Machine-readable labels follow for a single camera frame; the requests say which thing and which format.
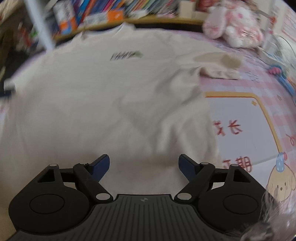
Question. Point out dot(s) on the tall white orange box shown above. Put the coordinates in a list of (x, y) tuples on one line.
[(66, 17)]

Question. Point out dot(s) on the cream printed t-shirt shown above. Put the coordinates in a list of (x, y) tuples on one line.
[(92, 104)]

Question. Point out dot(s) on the white wooden bookshelf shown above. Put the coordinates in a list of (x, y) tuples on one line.
[(41, 27)]

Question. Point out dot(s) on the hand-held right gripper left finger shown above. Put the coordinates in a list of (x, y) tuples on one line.
[(100, 165)]

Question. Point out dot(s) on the white power strip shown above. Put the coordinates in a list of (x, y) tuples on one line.
[(270, 54)]

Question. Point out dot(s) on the blue packet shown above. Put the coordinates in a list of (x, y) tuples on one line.
[(289, 84)]

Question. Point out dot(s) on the pink checked desk mat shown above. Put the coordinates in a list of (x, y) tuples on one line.
[(242, 111)]

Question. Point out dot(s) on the fluffy grey sleeve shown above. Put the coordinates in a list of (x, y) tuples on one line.
[(275, 220)]

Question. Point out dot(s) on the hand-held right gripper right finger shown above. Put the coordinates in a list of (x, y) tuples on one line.
[(187, 165)]

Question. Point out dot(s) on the pink white plush bunny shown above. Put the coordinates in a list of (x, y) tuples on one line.
[(233, 23)]

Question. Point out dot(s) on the row of colourful books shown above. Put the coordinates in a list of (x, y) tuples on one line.
[(138, 5)]

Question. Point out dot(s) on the small white orange box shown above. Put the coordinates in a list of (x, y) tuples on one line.
[(104, 17)]

